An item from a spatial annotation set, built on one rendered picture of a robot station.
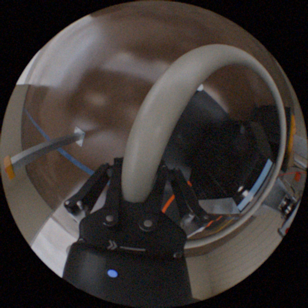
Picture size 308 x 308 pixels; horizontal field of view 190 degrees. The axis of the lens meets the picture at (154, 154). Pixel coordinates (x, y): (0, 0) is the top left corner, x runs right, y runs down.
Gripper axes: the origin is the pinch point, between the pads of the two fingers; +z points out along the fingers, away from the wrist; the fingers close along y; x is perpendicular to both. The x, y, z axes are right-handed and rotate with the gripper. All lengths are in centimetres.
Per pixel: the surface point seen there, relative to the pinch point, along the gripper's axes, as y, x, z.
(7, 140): -617, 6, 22
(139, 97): -12, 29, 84
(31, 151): -94, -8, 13
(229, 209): 47, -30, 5
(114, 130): -37, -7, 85
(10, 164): -91, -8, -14
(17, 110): -569, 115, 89
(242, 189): 48, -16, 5
